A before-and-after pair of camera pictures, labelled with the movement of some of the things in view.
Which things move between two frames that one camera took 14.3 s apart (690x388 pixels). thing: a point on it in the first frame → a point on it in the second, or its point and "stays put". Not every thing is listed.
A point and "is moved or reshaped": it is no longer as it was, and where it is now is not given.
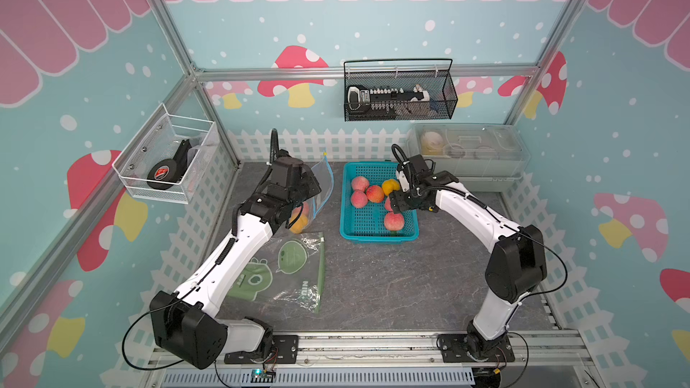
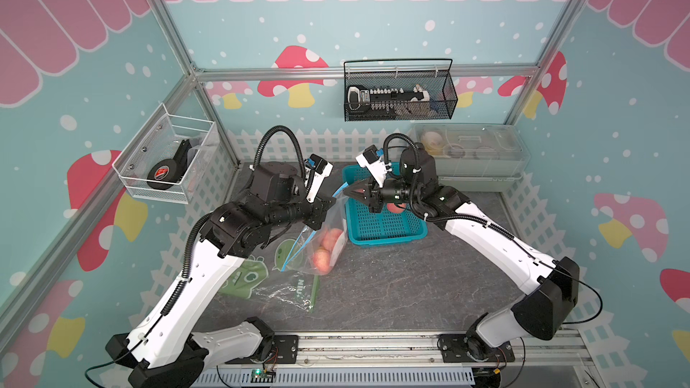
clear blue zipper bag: (304, 213) is moved or reshaped
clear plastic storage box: (482, 157) stays put
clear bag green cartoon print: (288, 269) stays put
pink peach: (305, 208) is moved or reshaped
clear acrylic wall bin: (169, 159) stays put
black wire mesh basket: (383, 90) stays put
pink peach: (358, 198) is moved or reshaped
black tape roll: (164, 173) stays put
